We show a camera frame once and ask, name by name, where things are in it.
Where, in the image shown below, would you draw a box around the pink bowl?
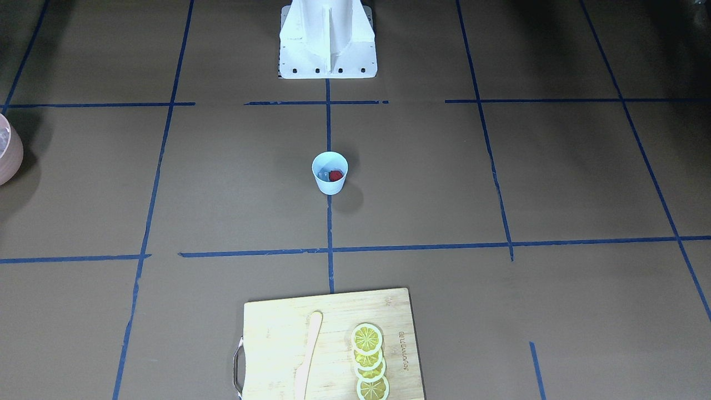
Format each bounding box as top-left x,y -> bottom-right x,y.
1,114 -> 24,185

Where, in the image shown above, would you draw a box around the clear ice cubes pile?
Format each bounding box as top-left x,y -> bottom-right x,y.
0,127 -> 11,157

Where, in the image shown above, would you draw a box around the wooden cutting board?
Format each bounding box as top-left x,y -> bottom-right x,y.
234,288 -> 425,399

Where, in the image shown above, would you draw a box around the ice cube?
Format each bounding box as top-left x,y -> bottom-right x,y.
317,169 -> 331,182

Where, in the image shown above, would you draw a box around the light blue plastic cup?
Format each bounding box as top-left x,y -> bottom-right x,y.
312,151 -> 349,196

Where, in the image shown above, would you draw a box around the red strawberry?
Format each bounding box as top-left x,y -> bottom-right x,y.
327,169 -> 344,182

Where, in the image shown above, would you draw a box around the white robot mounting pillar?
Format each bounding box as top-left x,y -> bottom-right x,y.
278,1 -> 378,79

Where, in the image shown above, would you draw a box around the lemon slices row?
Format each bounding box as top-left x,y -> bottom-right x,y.
351,322 -> 389,399

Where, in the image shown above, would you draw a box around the yellow plastic knife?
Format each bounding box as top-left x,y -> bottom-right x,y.
294,311 -> 323,399

